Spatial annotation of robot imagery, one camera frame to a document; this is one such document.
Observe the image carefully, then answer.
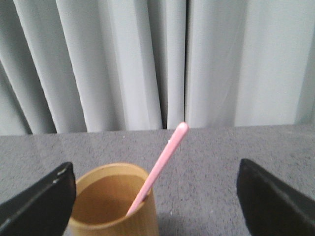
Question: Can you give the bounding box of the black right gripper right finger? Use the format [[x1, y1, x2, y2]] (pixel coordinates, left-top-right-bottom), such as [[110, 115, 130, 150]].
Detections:
[[237, 159, 315, 236]]

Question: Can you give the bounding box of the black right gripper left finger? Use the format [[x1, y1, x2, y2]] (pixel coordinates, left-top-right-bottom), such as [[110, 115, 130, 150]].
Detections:
[[0, 162, 76, 236]]

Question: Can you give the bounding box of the pink chopstick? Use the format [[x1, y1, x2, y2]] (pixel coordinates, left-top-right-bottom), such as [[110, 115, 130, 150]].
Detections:
[[126, 122, 189, 216]]

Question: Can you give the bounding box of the grey pleated curtain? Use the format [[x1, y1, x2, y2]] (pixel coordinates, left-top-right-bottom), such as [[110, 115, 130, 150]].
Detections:
[[0, 0, 315, 135]]

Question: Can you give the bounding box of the bamboo wooden cup holder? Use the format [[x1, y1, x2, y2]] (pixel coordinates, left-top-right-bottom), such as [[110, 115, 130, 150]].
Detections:
[[68, 163, 159, 236]]

